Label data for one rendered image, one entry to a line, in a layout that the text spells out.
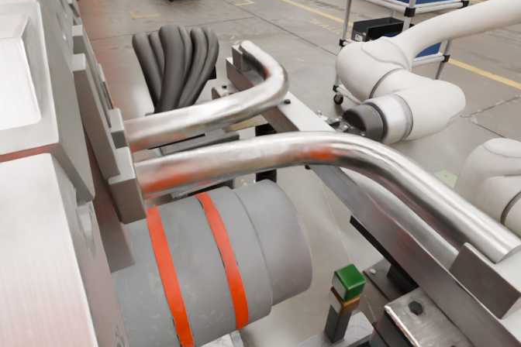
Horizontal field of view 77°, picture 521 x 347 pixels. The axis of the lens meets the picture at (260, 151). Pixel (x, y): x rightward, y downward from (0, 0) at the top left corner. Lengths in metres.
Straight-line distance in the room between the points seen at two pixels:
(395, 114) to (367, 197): 0.37
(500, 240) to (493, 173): 0.82
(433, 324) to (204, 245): 0.17
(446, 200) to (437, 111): 0.46
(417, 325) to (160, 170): 0.18
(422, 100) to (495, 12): 0.25
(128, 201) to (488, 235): 0.20
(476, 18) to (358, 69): 0.24
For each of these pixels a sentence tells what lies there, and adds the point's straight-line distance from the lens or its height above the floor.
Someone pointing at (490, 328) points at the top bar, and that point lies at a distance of 0.23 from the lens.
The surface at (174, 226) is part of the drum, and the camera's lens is 0.31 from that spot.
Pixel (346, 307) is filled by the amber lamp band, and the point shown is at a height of 0.60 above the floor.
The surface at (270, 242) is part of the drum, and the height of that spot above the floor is 0.90.
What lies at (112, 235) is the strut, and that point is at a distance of 0.27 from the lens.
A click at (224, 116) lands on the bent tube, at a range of 0.28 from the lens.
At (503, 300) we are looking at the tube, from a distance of 0.21.
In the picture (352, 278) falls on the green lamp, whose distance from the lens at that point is 0.59.
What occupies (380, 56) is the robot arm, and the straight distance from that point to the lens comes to 0.75.
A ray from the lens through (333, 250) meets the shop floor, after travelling 1.46.
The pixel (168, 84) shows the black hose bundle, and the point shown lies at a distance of 0.33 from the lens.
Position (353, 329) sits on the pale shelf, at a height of 0.45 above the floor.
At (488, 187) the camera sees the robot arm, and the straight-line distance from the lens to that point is 1.03.
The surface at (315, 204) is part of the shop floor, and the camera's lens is 1.63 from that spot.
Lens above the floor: 1.14
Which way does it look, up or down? 36 degrees down
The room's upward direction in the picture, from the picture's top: straight up
